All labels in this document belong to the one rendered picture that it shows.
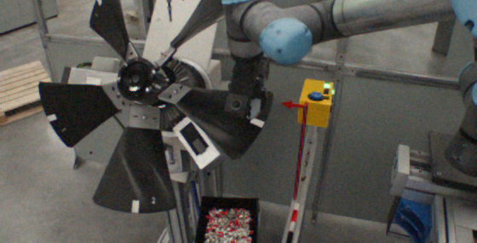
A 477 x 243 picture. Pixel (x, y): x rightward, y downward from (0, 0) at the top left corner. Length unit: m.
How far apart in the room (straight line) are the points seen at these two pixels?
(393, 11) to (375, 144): 1.30
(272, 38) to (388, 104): 1.18
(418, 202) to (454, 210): 0.11
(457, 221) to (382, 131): 0.83
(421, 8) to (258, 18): 0.25
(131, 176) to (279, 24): 0.59
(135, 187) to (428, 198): 0.82
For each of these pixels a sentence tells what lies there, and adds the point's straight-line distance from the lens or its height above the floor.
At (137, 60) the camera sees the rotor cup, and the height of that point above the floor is 1.26.
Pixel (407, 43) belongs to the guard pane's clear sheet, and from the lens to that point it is 1.57.
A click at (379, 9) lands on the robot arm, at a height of 1.49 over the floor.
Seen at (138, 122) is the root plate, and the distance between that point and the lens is 0.97.
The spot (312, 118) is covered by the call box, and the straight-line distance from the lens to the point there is 1.13.
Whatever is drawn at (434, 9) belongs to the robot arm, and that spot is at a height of 1.51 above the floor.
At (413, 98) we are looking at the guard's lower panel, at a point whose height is 0.88.
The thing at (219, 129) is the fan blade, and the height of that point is 1.14.
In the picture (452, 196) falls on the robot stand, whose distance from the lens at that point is 1.09.
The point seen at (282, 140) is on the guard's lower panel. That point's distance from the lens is 1.82.
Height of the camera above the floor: 1.62
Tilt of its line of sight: 31 degrees down
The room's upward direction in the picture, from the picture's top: straight up
